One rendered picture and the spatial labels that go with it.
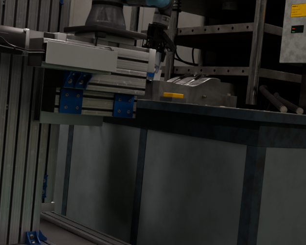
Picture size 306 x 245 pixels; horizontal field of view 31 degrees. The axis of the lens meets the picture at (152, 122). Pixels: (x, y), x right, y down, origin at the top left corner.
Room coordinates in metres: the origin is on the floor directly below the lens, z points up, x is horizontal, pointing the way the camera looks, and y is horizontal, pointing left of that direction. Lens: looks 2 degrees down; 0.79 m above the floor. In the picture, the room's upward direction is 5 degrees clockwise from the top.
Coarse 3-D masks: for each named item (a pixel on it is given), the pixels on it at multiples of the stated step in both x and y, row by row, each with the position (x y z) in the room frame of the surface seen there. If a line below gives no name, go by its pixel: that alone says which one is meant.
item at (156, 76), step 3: (159, 72) 2.46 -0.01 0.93; (147, 75) 2.43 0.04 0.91; (150, 75) 2.44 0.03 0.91; (153, 75) 2.45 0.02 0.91; (156, 75) 2.46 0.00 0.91; (159, 75) 2.47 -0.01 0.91; (147, 78) 2.48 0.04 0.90; (150, 78) 2.47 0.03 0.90; (153, 78) 2.45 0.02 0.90; (156, 78) 2.46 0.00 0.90; (159, 78) 2.47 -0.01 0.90
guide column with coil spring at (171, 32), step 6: (174, 12) 3.56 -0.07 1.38; (174, 18) 3.56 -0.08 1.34; (174, 24) 3.56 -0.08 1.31; (174, 30) 3.56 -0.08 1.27; (174, 36) 3.57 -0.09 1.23; (174, 42) 3.57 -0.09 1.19; (168, 54) 3.57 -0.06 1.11; (174, 54) 3.58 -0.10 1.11; (168, 60) 3.57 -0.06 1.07; (168, 66) 3.56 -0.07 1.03; (168, 72) 3.56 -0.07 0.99; (168, 78) 3.56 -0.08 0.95
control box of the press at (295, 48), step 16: (288, 0) 2.97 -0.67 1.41; (304, 0) 2.89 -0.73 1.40; (288, 16) 2.96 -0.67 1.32; (304, 16) 2.88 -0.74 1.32; (288, 32) 2.96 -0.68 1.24; (304, 32) 2.88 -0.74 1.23; (288, 48) 2.95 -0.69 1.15; (304, 48) 2.87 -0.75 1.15; (288, 64) 3.02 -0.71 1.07; (304, 64) 2.92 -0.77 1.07; (304, 80) 2.91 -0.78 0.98; (304, 96) 2.90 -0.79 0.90; (304, 112) 2.90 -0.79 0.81
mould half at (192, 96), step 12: (156, 84) 2.41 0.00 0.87; (168, 84) 2.43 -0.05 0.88; (180, 84) 2.48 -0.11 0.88; (192, 84) 2.58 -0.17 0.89; (204, 84) 2.57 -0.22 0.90; (216, 84) 2.62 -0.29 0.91; (144, 96) 2.47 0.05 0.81; (156, 96) 2.41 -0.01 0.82; (192, 96) 2.52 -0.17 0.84; (216, 96) 2.62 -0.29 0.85; (228, 96) 2.67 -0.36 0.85
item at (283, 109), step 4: (264, 88) 2.74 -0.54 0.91; (264, 92) 2.68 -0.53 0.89; (268, 92) 2.65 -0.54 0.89; (268, 96) 2.61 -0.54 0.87; (272, 96) 2.57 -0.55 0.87; (272, 100) 2.53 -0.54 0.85; (276, 100) 2.50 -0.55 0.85; (276, 104) 2.46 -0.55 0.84; (280, 104) 2.43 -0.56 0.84; (280, 108) 2.39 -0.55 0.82; (284, 108) 2.38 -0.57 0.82
